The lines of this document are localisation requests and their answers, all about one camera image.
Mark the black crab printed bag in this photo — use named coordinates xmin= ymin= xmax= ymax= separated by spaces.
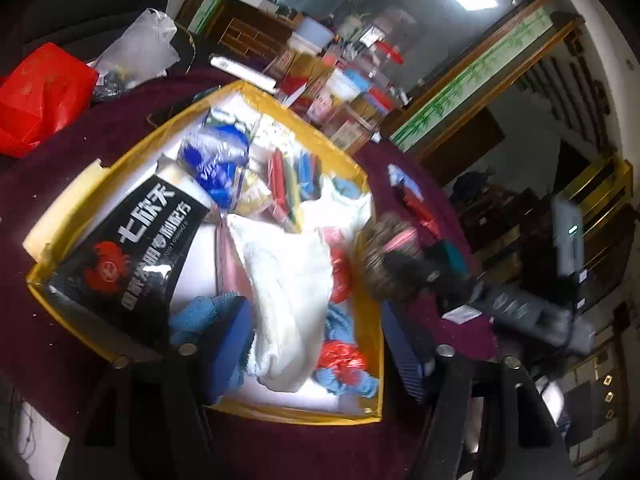
xmin=47 ymin=156 xmax=217 ymax=361

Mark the yellow shallow cardboard box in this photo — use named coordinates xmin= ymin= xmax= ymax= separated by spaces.
xmin=27 ymin=81 xmax=384 ymax=426

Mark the blue cloth in box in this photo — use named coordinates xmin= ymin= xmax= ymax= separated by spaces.
xmin=312 ymin=304 xmax=380 ymax=399

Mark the red gold carton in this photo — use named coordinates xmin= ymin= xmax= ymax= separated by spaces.
xmin=265 ymin=48 xmax=333 ymax=115

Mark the white flat remote box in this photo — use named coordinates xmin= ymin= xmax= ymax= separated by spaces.
xmin=209 ymin=55 xmax=277 ymax=94

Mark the white cloth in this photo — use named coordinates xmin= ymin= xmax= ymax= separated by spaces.
xmin=298 ymin=176 xmax=373 ymax=246

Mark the clear plastic bag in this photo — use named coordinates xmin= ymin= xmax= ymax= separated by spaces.
xmin=91 ymin=8 xmax=180 ymax=102

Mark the black leather sofa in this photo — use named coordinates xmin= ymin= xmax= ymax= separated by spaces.
xmin=18 ymin=0 xmax=169 ymax=62

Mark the blue knit cloth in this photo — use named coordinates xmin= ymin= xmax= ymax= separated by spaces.
xmin=168 ymin=292 xmax=241 ymax=347

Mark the dark green book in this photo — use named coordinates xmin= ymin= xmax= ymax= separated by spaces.
xmin=430 ymin=240 xmax=470 ymax=275

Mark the red mesh plastic bag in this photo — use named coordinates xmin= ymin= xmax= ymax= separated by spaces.
xmin=314 ymin=228 xmax=376 ymax=396

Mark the blue white small packet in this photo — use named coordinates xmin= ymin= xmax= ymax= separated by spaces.
xmin=387 ymin=164 xmax=422 ymax=198

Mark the red flat packet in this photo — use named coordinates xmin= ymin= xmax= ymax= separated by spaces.
xmin=399 ymin=186 xmax=442 ymax=240

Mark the colourful sponge pack yellow black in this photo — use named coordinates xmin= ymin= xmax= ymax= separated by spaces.
xmin=268 ymin=148 xmax=302 ymax=232

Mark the clear jar with brown label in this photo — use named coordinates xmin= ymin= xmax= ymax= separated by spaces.
xmin=321 ymin=104 xmax=383 ymax=156

